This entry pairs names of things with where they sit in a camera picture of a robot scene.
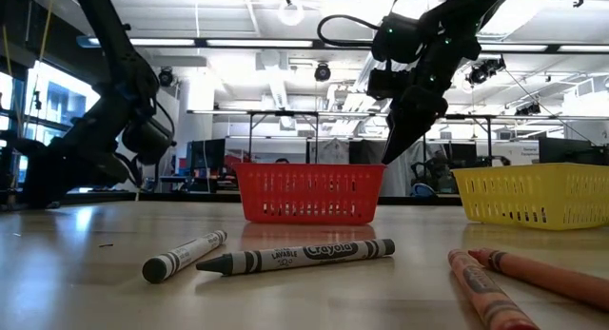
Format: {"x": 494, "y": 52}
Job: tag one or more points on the red background box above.
{"x": 230, "y": 161}

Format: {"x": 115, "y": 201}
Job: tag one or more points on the yellow plastic basket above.
{"x": 533, "y": 197}

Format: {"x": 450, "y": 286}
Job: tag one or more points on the red plastic basket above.
{"x": 309, "y": 197}

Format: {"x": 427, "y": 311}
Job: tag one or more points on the background desk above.
{"x": 171, "y": 178}

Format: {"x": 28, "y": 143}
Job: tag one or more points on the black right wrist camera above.
{"x": 385, "y": 85}

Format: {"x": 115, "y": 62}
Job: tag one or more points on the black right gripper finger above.
{"x": 402, "y": 135}

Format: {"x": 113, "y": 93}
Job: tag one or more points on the black ceiling spotlight cluster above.
{"x": 483, "y": 73}
{"x": 528, "y": 110}

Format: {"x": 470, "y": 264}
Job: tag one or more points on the white fabric cover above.
{"x": 333, "y": 151}

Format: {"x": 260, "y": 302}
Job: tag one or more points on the black metal rig frame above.
{"x": 250, "y": 140}
{"x": 489, "y": 140}

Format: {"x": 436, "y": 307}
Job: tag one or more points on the orange crayon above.
{"x": 480, "y": 287}
{"x": 547, "y": 275}

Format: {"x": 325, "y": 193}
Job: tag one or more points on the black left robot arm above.
{"x": 114, "y": 44}

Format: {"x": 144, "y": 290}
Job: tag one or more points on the black overhead light bar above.
{"x": 259, "y": 43}

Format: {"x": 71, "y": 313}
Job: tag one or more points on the blue round object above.
{"x": 422, "y": 191}

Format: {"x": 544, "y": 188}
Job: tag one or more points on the large dark-framed window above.
{"x": 62, "y": 90}

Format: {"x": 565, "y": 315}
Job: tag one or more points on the black office chair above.
{"x": 416, "y": 170}

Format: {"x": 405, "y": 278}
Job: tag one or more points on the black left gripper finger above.
{"x": 43, "y": 182}

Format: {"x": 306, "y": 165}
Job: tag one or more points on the grey crayon white wrapper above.
{"x": 183, "y": 255}
{"x": 295, "y": 258}

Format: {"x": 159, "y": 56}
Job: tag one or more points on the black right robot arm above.
{"x": 457, "y": 16}

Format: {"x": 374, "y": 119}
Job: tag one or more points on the grey fabric curtain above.
{"x": 402, "y": 178}

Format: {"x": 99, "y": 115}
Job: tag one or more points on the person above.
{"x": 281, "y": 161}

